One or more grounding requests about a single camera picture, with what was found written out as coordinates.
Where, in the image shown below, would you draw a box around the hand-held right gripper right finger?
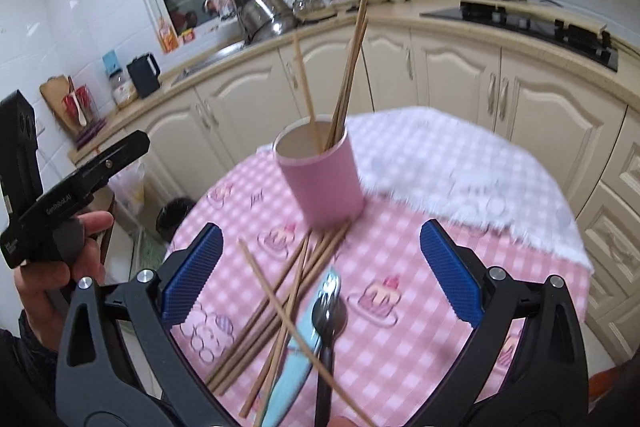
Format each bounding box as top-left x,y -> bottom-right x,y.
420,219 -> 591,427

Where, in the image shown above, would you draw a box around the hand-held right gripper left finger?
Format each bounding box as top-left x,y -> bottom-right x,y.
55,223 -> 241,427

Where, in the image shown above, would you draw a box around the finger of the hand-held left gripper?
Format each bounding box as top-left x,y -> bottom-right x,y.
70,130 -> 151,192

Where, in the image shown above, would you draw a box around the pile of wooden chopsticks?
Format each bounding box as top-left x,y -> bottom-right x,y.
205,222 -> 373,427

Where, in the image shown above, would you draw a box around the dark metal spoon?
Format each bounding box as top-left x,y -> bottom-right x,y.
311,294 -> 348,427

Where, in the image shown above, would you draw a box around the light blue kitchen knife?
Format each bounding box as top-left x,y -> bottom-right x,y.
260,269 -> 343,427

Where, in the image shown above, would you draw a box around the pink cup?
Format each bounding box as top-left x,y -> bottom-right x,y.
272,117 -> 366,230

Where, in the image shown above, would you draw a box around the bunch of wooden chopsticks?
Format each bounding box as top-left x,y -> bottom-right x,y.
290,0 -> 371,155

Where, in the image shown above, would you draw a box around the person's left forearm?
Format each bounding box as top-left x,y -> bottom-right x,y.
0,312 -> 58,427

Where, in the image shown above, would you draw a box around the person's left hand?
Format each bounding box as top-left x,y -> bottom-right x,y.
15,211 -> 115,348

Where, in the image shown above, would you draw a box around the plastic bag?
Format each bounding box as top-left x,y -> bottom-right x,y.
107,159 -> 146,218

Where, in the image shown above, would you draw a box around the red cups holder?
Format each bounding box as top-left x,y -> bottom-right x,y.
62,86 -> 98,128

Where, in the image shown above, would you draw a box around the dark bin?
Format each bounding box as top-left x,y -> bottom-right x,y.
156,197 -> 197,243

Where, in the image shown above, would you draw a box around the glass jar with lid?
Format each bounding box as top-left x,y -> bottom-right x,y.
109,69 -> 138,108

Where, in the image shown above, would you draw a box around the wooden cutting board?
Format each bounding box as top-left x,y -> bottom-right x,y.
40,75 -> 76,132

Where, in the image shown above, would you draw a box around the black electric kettle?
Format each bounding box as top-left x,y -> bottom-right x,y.
126,52 -> 162,98

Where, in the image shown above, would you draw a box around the pink checked tablecloth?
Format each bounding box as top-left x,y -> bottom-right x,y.
165,107 -> 593,427

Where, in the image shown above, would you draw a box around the white fluffy cloth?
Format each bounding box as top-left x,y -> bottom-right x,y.
257,106 -> 593,270

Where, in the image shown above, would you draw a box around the orange packet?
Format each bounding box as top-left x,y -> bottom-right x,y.
157,16 -> 180,54

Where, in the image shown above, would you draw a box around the steel cooking pot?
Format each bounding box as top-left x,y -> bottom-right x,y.
237,0 -> 301,42

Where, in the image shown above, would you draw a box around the cream kitchen cabinets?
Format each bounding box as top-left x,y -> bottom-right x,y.
75,22 -> 640,358

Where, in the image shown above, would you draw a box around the black gas stove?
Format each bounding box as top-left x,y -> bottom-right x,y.
420,0 -> 620,72

